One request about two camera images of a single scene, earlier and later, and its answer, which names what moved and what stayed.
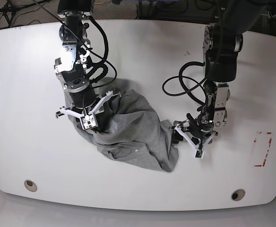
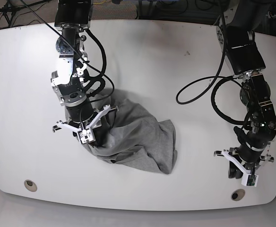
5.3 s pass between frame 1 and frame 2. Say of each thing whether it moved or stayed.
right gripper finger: moved
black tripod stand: stayed
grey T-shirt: moved
